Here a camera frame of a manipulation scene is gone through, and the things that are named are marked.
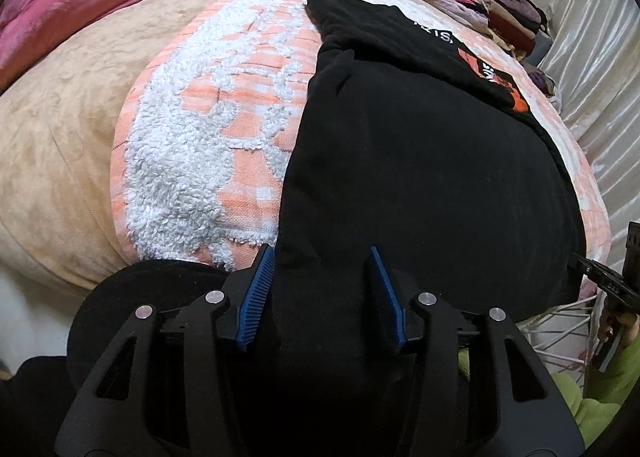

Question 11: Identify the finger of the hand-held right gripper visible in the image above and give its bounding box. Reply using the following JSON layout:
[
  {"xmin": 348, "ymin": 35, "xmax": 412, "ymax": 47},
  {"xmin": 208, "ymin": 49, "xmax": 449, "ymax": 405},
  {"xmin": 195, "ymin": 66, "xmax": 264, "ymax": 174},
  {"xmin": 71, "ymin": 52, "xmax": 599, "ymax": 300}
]
[{"xmin": 567, "ymin": 254, "xmax": 626, "ymax": 295}]

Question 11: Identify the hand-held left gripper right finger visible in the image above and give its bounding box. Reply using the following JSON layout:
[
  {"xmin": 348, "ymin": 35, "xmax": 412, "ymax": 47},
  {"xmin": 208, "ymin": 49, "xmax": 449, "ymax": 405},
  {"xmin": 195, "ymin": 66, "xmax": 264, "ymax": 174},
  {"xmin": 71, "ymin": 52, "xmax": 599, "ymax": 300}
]
[{"xmin": 369, "ymin": 245, "xmax": 586, "ymax": 457}]

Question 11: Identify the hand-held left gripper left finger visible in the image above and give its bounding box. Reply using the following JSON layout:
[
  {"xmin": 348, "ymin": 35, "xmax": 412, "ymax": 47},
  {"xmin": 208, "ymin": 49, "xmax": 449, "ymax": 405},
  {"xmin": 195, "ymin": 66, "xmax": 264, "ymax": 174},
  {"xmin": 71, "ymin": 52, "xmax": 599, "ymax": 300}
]
[{"xmin": 52, "ymin": 242, "xmax": 277, "ymax": 457}]

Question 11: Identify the black sweater with orange cuffs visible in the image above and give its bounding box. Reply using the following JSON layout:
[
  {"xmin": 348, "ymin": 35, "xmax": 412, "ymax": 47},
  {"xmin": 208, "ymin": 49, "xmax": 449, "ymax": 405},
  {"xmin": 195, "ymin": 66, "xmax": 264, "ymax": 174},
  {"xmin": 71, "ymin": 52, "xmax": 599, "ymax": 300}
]
[{"xmin": 260, "ymin": 0, "xmax": 587, "ymax": 457}]

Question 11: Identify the person's right forearm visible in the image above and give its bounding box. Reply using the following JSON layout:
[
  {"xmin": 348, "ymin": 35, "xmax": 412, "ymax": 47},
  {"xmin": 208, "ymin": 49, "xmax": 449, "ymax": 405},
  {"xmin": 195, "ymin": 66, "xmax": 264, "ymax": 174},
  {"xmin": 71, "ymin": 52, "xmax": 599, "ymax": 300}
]
[{"xmin": 570, "ymin": 332, "xmax": 640, "ymax": 448}]

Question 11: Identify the pile of folded clothes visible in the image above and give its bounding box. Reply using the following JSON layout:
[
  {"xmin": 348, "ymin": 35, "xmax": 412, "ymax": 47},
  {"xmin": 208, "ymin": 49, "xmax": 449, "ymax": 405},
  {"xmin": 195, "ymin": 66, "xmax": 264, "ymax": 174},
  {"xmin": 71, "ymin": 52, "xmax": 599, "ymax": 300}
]
[{"xmin": 400, "ymin": 0, "xmax": 553, "ymax": 63}]

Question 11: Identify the person's right hand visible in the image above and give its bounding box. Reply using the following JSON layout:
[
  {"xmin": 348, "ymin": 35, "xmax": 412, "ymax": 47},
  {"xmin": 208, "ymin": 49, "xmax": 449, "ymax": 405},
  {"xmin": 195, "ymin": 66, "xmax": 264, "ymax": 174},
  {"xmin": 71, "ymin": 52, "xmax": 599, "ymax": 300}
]
[{"xmin": 599, "ymin": 307, "xmax": 640, "ymax": 345}]

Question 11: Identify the green fleece garment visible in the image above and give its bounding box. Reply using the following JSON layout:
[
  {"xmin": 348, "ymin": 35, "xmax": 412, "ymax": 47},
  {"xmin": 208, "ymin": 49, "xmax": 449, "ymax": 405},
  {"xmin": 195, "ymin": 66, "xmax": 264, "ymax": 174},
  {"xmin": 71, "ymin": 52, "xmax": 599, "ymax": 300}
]
[{"xmin": 457, "ymin": 344, "xmax": 473, "ymax": 383}]

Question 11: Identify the orange and white terry mat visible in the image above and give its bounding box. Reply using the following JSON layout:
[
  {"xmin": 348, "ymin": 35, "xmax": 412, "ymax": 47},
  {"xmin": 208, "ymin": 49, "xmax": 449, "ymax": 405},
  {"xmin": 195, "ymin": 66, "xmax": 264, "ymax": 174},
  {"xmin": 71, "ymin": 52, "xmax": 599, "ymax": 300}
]
[{"xmin": 111, "ymin": 0, "xmax": 613, "ymax": 273}]

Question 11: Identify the white satin curtain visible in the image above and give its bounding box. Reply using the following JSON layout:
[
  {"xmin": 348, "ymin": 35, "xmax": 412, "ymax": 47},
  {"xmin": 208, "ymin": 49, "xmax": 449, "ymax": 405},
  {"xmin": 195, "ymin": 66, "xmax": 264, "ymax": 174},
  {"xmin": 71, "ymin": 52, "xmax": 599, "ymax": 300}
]
[{"xmin": 500, "ymin": 0, "xmax": 640, "ymax": 248}]

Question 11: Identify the purple cloth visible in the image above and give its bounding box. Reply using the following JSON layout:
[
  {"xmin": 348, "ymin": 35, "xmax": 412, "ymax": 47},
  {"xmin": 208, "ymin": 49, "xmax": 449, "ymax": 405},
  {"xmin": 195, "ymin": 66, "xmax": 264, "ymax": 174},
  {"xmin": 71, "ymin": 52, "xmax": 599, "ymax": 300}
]
[{"xmin": 525, "ymin": 64, "xmax": 557, "ymax": 98}]

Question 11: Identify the beige bed cover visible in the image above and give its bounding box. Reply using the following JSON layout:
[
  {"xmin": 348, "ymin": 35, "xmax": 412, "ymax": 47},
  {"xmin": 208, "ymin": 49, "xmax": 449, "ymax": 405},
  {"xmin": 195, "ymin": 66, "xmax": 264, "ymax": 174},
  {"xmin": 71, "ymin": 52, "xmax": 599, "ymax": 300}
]
[{"xmin": 0, "ymin": 0, "xmax": 281, "ymax": 293}]

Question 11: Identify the white wire rack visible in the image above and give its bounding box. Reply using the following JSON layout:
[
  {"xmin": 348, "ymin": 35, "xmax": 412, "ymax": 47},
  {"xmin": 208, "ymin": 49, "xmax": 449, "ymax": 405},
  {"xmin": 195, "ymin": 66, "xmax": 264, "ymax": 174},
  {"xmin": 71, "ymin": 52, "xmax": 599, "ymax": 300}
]
[{"xmin": 517, "ymin": 282, "xmax": 608, "ymax": 378}]

